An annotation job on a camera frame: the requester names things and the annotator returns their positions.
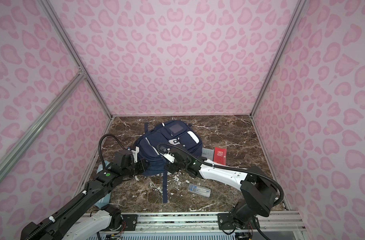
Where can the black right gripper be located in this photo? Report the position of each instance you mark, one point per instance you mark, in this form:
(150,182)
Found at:
(170,166)

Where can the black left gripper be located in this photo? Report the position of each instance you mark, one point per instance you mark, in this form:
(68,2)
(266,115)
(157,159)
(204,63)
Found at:
(143,167)

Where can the navy blue student backpack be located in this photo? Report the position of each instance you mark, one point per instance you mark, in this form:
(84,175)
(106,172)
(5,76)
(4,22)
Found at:
(152,143)

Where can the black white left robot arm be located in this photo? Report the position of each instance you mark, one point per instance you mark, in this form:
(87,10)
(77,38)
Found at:
(55,227)

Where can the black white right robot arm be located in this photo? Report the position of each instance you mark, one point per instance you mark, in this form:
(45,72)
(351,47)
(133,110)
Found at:
(260,192)

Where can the grey blue calculator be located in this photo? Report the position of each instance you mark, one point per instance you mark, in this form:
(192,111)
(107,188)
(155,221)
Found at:
(208,153)

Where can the clear plastic pen case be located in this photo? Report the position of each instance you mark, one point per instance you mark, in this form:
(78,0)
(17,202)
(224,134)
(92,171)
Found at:
(195,189)

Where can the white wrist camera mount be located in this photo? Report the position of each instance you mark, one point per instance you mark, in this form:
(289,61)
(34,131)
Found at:
(135,152)

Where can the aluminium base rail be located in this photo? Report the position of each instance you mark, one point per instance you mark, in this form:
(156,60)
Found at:
(280,225)

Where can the diagonal aluminium frame bar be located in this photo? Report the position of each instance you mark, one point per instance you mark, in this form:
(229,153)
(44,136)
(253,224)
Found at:
(10,159)

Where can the aluminium corner frame post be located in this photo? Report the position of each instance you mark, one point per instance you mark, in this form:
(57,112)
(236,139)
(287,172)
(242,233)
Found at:
(54,19)

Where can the right aluminium corner post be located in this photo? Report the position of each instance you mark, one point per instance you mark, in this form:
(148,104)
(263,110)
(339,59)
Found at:
(287,35)

